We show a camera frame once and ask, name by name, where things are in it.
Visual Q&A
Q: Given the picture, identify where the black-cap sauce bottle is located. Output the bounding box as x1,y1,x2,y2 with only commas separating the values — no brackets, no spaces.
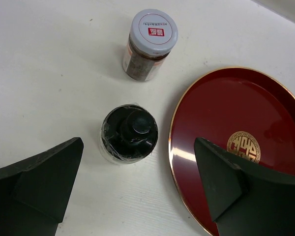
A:
99,104,158,164

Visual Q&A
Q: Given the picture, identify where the red round lacquer tray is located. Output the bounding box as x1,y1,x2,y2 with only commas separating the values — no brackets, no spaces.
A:
169,67,295,236

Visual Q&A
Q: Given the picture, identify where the white-lid dark spice jar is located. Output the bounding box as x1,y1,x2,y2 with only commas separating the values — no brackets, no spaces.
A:
122,9,178,82

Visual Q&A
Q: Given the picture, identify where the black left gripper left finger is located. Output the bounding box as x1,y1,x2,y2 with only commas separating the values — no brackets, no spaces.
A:
0,137,84,236

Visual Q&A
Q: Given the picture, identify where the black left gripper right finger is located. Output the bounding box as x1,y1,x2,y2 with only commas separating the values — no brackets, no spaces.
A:
194,138,295,236

